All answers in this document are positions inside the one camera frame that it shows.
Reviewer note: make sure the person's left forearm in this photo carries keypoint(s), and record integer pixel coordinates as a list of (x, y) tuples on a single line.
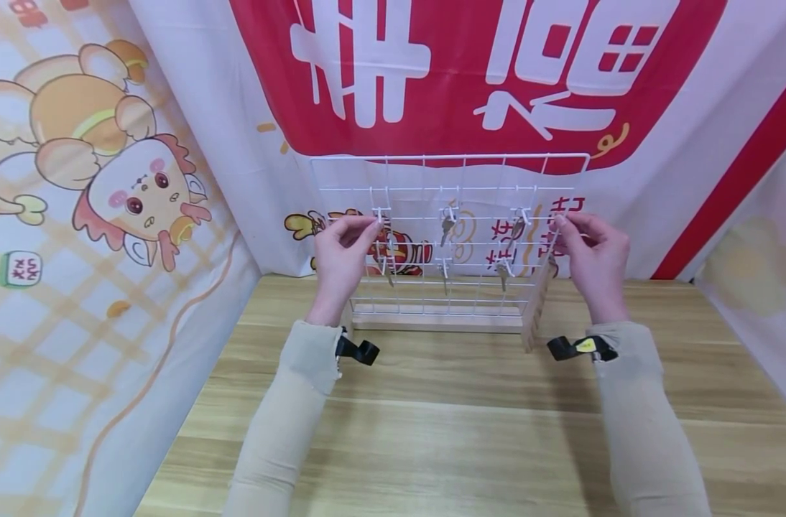
[(283, 424)]

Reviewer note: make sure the person's right forearm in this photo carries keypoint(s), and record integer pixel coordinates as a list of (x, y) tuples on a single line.
[(645, 424)]

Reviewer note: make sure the person's right thumb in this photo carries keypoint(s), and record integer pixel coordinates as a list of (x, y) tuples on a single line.
[(569, 233)]

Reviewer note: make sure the person's right hand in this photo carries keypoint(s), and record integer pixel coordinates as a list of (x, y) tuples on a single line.
[(598, 269)]

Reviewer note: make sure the person's left hand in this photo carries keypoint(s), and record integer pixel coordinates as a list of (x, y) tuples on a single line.
[(338, 269)]

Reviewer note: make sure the person's right index finger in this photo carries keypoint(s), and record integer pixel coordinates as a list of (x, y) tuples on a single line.
[(592, 223)]

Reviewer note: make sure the group of white hooks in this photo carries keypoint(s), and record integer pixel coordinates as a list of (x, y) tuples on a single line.
[(450, 213)]

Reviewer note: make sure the person's left thumb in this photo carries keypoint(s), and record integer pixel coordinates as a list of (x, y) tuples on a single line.
[(370, 235)]

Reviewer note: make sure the person's left index finger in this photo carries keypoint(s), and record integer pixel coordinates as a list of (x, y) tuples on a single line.
[(345, 225)]

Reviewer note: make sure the silver key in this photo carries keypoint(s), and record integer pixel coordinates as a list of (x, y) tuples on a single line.
[(446, 283), (517, 228), (447, 229), (503, 275), (391, 278)]

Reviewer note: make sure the black wrist band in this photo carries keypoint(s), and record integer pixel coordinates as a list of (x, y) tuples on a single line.
[(563, 349), (366, 352)]

